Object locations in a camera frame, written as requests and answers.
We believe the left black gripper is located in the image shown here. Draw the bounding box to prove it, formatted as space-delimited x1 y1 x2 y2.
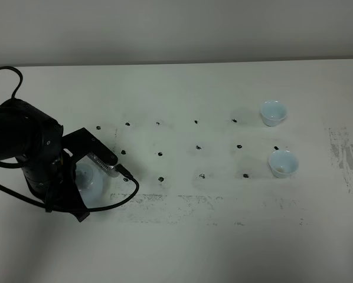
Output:
14 100 90 222

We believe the pale blue porcelain teapot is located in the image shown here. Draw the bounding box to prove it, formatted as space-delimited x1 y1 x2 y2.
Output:
75 157 103 208

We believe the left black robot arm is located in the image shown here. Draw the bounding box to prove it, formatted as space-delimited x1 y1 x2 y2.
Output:
0 98 89 222

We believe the near pale blue teacup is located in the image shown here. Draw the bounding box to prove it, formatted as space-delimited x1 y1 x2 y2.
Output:
268 149 299 179

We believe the pale blue teacup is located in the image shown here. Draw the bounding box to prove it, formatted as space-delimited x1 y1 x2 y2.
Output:
268 149 299 179
260 100 287 127

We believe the far pale blue teacup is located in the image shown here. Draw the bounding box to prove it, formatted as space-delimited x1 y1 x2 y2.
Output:
260 100 287 127

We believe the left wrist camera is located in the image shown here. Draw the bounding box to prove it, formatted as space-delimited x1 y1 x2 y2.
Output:
61 128 119 177

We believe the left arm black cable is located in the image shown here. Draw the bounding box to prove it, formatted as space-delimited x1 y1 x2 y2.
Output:
0 66 140 213

